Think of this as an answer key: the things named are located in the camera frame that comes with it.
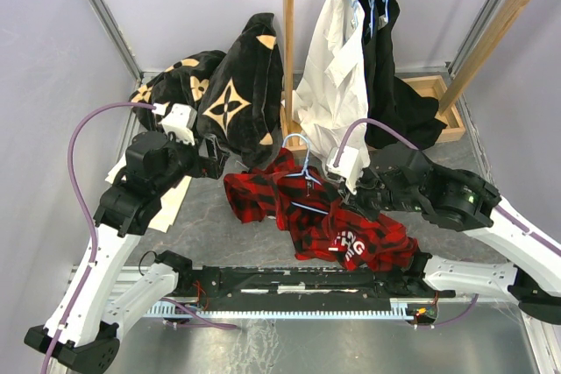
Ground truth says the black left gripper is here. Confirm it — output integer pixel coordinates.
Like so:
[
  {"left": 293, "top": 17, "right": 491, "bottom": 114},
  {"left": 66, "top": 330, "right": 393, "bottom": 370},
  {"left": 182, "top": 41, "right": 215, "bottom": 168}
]
[{"left": 153, "top": 130, "right": 230, "bottom": 194}]

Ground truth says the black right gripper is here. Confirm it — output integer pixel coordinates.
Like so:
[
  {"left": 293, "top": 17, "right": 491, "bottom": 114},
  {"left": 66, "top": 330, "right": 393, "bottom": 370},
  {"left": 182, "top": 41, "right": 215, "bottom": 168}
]
[{"left": 337, "top": 165, "right": 423, "bottom": 222}]

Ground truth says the light blue hanger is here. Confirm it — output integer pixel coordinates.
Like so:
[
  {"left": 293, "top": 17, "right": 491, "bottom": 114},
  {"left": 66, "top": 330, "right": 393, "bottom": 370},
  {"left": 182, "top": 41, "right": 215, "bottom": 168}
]
[{"left": 280, "top": 132, "right": 330, "bottom": 216}]

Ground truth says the red black plaid shirt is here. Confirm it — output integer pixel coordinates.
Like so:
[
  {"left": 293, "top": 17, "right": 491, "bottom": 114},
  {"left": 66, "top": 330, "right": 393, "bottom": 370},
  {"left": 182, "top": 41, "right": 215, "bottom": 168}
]
[{"left": 224, "top": 148, "right": 419, "bottom": 272}]

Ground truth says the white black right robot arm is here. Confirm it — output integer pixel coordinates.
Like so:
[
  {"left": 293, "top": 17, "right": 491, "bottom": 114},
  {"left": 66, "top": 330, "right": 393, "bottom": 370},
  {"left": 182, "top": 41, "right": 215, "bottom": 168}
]
[{"left": 326, "top": 144, "right": 560, "bottom": 325}]

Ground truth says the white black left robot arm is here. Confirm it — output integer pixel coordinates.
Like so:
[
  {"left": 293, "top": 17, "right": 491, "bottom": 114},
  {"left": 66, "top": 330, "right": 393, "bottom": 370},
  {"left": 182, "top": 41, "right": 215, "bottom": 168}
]
[{"left": 25, "top": 131, "right": 229, "bottom": 373}]

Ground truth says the white hanging shirt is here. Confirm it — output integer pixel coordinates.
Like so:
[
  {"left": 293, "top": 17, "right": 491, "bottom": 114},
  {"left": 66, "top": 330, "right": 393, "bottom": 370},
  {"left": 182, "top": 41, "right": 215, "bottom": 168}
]
[{"left": 293, "top": 0, "right": 368, "bottom": 161}]

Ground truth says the folded white cloth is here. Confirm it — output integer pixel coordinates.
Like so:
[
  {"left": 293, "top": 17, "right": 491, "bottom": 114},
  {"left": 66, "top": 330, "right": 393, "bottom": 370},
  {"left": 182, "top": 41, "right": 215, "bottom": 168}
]
[{"left": 103, "top": 159, "right": 194, "bottom": 233}]

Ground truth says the black beige patterned blanket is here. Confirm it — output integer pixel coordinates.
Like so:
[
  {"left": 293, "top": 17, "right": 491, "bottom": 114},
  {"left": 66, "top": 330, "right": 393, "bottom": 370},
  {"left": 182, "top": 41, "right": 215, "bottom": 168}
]
[{"left": 129, "top": 12, "right": 283, "bottom": 167}]

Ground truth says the black hanging garment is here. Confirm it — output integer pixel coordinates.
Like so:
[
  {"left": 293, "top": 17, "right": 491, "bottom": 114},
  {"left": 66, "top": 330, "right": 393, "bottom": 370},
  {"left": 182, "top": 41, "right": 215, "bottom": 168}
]
[{"left": 359, "top": 0, "right": 446, "bottom": 150}]

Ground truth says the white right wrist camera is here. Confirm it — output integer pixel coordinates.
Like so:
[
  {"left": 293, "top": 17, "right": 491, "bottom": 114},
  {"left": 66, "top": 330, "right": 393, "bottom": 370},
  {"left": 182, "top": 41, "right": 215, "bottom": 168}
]
[{"left": 323, "top": 145, "right": 370, "bottom": 194}]

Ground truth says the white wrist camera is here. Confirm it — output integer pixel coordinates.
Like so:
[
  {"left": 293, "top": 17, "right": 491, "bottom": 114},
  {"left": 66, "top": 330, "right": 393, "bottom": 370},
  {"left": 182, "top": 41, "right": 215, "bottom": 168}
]
[
  {"left": 323, "top": 145, "right": 370, "bottom": 194},
  {"left": 153, "top": 102, "right": 196, "bottom": 145}
]

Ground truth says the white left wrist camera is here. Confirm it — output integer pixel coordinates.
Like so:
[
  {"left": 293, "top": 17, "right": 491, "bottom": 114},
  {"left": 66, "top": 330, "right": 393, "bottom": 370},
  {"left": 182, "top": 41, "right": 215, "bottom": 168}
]
[{"left": 153, "top": 102, "right": 196, "bottom": 145}]

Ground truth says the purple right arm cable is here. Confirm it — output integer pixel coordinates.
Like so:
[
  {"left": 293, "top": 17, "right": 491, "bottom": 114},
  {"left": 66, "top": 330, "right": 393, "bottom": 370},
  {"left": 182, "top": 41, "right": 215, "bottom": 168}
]
[{"left": 332, "top": 118, "right": 422, "bottom": 169}]

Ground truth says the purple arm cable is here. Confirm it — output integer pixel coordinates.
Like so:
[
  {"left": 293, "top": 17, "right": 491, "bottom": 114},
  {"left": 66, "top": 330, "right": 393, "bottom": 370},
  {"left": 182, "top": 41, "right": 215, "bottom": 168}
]
[
  {"left": 332, "top": 118, "right": 422, "bottom": 169},
  {"left": 39, "top": 101, "right": 159, "bottom": 374}
]

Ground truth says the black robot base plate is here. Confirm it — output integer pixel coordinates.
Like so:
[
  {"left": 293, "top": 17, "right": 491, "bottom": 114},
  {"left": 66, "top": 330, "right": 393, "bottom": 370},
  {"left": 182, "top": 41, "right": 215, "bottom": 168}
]
[{"left": 171, "top": 266, "right": 437, "bottom": 309}]

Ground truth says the white slotted cable duct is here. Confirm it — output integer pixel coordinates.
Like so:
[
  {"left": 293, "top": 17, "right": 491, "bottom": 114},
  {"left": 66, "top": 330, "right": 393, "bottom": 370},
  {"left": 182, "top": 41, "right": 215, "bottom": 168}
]
[{"left": 144, "top": 297, "right": 439, "bottom": 318}]

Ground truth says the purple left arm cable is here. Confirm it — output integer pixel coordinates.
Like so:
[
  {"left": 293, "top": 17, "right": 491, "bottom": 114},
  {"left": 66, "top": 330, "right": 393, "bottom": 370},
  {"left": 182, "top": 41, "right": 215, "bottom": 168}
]
[{"left": 39, "top": 101, "right": 159, "bottom": 374}]

